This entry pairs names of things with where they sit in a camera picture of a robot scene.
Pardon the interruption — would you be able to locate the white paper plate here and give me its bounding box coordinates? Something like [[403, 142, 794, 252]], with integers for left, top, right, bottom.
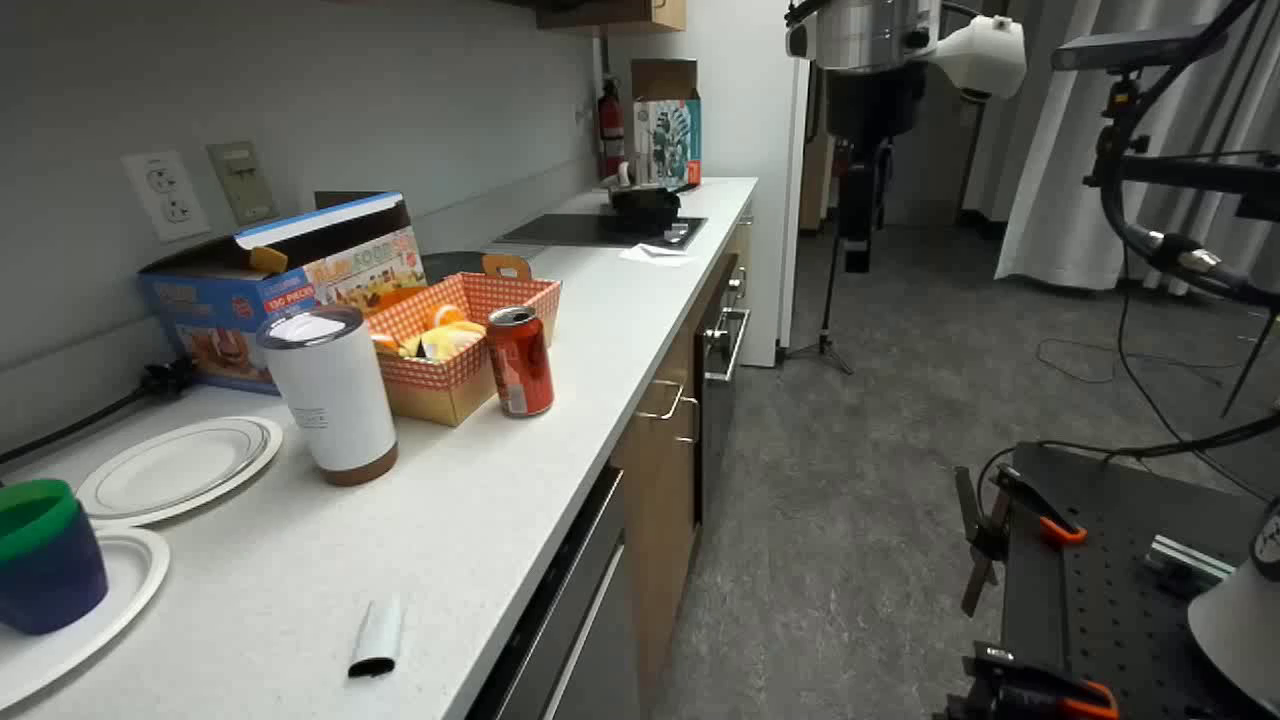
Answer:
[[73, 412, 289, 531], [0, 520, 175, 716]]

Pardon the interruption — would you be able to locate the red soda can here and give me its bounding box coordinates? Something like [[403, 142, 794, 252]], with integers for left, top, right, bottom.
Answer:
[[483, 304, 560, 423]]

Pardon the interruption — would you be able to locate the blue cup with green rim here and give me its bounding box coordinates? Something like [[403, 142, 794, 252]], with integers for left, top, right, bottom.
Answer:
[[0, 478, 112, 641]]

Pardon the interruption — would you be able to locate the red fire extinguisher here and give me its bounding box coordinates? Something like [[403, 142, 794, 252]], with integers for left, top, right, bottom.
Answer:
[[594, 78, 633, 187]]

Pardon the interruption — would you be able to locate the black stereo camera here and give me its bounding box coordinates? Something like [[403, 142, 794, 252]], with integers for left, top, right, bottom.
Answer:
[[1051, 17, 1219, 78]]

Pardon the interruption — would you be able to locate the yellow toy food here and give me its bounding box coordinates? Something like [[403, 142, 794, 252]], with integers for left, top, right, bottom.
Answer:
[[393, 302, 491, 370]]

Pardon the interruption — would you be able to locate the black clamp with orange handle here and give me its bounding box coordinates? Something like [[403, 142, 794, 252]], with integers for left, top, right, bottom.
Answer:
[[952, 462, 1093, 619], [956, 641, 1126, 720]]

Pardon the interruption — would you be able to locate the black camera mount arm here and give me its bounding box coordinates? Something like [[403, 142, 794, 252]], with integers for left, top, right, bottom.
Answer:
[[1083, 71, 1280, 226]]

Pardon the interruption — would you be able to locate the white tumbler with brown base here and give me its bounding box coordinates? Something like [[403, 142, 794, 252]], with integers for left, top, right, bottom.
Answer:
[[258, 307, 403, 487]]

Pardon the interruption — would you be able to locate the black perforated robot table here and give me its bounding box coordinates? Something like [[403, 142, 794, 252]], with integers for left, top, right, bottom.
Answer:
[[937, 441, 1280, 720]]

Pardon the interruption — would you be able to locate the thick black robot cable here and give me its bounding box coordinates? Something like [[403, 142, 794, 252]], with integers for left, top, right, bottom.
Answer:
[[1093, 0, 1280, 316]]

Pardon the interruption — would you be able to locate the grey dishwasher front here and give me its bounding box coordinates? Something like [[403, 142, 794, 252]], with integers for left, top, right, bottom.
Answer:
[[466, 465, 644, 720]]

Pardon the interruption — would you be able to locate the black induction cooktop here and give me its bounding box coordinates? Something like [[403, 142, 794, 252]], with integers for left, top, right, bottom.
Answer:
[[497, 210, 707, 252]]

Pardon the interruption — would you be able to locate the wooden cabinet door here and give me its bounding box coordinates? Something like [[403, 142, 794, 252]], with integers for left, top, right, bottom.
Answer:
[[617, 445, 704, 714]]

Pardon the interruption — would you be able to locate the wooden wall shelf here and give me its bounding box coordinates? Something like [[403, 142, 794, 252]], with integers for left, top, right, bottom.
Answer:
[[531, 0, 691, 38]]

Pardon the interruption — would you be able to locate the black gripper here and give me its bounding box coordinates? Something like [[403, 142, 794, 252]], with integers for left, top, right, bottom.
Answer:
[[821, 65, 927, 282]]

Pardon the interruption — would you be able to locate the black power plug with cable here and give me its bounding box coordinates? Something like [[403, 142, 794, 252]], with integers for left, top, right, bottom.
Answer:
[[0, 356, 205, 471]]

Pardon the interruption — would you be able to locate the grey wall switch plate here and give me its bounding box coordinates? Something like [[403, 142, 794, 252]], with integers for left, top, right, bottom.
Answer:
[[205, 138, 279, 228]]

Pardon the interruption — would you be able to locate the orange patterned paper basket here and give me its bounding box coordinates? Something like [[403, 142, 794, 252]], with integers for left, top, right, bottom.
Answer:
[[363, 252, 566, 433]]

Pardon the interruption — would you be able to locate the blue printed cardboard box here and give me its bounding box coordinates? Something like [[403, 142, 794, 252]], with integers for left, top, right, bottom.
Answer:
[[136, 187, 432, 397]]

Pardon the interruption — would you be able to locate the white wall power outlet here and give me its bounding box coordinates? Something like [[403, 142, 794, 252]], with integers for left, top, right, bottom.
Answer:
[[121, 147, 211, 243]]

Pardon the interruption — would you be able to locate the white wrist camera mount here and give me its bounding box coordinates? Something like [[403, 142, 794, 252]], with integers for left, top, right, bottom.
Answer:
[[918, 11, 1033, 99]]

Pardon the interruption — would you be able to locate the built-in oven with silver handle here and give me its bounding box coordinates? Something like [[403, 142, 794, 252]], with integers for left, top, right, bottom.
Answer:
[[698, 217, 759, 537]]

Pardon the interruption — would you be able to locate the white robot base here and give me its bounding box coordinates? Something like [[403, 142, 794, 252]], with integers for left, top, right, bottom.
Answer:
[[1184, 496, 1280, 716]]

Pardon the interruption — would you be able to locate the silver aluminium bar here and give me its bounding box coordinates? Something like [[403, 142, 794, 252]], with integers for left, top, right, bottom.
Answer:
[[1143, 531, 1239, 591]]

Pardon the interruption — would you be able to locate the black cooking pot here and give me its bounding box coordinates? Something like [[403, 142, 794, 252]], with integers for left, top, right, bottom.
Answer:
[[603, 181, 690, 234]]

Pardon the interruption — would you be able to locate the white curtain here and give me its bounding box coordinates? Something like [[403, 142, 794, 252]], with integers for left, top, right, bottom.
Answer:
[[961, 0, 1280, 302]]

